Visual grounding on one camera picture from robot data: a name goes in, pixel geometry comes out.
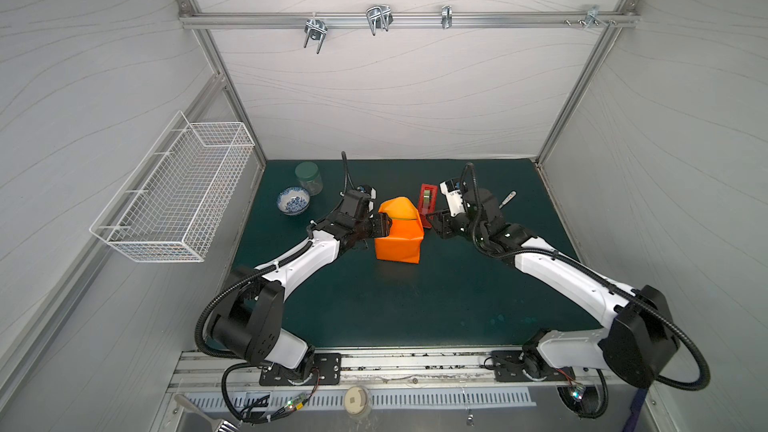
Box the orange wrapping paper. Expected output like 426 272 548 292
375 197 424 264

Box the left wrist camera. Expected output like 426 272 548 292
339 185 377 220

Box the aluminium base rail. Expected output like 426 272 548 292
167 344 658 388

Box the metal bracket clamp right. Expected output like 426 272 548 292
564 5 618 30

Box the blue handled tool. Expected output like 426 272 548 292
621 389 649 432

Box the round white puck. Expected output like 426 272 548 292
343 385 372 420

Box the metal u-bolt clamp middle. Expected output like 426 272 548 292
365 5 393 36

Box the fork with white handle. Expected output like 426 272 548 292
499 191 517 209

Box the white wire basket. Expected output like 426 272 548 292
89 111 255 263

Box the red tape dispenser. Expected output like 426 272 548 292
417 184 438 229

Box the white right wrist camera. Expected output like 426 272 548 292
439 179 466 217

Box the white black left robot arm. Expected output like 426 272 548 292
193 213 393 381

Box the blue white ceramic bowl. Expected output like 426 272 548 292
276 186 311 216

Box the metal ring clamp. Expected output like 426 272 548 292
441 5 453 30

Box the metal u-bolt clamp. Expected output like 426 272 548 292
365 5 393 36
303 17 328 54

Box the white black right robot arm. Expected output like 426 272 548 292
427 180 711 391

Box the aluminium cross rail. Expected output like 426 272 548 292
179 8 641 30

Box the metal u-bolt clamp left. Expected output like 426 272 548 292
303 17 328 54

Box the green lidded glass jar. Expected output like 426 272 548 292
294 161 323 196

